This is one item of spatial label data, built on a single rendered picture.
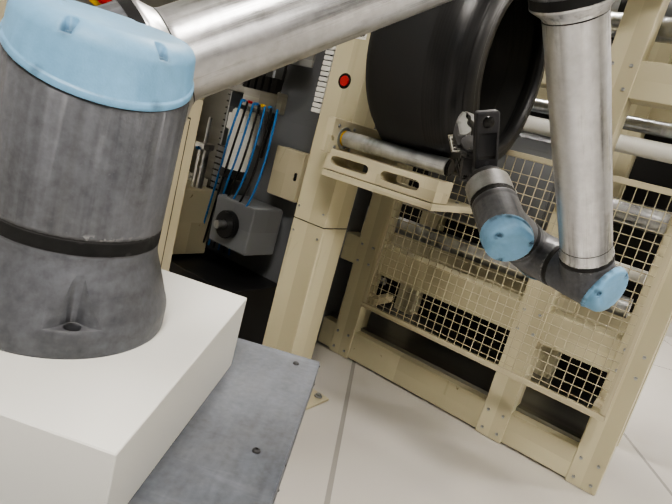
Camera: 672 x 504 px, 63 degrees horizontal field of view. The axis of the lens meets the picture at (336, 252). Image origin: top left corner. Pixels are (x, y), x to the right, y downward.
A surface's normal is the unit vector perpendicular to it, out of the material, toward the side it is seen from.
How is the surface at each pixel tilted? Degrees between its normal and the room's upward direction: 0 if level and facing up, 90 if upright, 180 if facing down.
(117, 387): 5
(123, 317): 74
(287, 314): 90
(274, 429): 0
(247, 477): 0
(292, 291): 90
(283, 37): 105
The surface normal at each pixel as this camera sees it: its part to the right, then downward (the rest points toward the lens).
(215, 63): 0.50, 0.56
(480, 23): 0.14, 0.12
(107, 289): 0.75, 0.07
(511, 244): 0.01, 0.74
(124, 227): 0.76, 0.40
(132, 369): 0.29, -0.91
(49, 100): -0.05, 0.28
